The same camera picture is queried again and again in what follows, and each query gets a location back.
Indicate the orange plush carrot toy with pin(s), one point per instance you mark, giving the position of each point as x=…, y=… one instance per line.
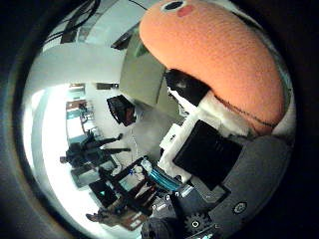
x=212, y=56

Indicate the black office chair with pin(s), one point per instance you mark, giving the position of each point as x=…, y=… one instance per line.
x=119, y=109

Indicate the person in dark clothes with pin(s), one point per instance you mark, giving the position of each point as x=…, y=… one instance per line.
x=83, y=152

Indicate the white structural pillar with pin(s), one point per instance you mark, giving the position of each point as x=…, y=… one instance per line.
x=76, y=63

